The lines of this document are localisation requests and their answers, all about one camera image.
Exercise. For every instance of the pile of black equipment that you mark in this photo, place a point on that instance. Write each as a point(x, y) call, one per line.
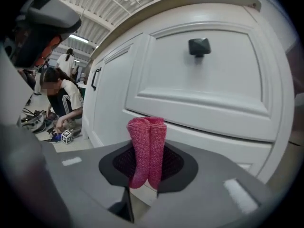
point(34, 122)

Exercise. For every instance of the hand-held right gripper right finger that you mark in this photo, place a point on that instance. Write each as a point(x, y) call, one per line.
point(213, 198)

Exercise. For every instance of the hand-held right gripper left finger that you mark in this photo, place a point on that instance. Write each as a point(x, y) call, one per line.
point(78, 174)

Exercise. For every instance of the white sink cabinet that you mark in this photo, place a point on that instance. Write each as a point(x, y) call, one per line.
point(202, 84)

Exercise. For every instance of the ceiling strip light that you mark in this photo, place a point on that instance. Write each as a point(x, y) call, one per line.
point(78, 38)

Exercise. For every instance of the black square cabinet knob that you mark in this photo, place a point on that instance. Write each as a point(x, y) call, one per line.
point(199, 46)

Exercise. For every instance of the spare hand-held gripper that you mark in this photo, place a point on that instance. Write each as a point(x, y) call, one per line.
point(66, 136)

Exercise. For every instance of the pink knitted cloth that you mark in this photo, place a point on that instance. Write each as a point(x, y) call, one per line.
point(142, 155)

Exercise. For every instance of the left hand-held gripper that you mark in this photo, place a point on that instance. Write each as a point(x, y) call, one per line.
point(45, 25)

